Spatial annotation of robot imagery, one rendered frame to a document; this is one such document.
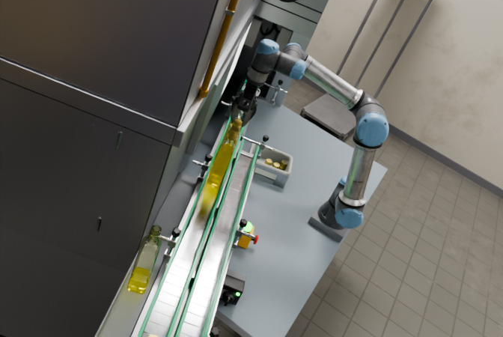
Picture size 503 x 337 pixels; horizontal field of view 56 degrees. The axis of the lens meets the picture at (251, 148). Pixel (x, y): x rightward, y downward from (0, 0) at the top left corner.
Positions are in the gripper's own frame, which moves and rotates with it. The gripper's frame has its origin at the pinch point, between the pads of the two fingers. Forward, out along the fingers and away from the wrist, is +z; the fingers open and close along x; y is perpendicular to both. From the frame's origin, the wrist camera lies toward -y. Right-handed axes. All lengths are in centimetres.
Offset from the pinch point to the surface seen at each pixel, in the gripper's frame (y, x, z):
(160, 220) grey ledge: -38.2, 12.4, 27.8
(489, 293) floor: 106, -218, 116
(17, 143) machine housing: -56, 58, 3
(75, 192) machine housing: -55, 39, 13
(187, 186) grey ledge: -15.0, 9.1, 27.8
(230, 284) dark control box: -50, -19, 32
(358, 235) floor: 111, -112, 116
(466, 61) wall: 293, -177, 14
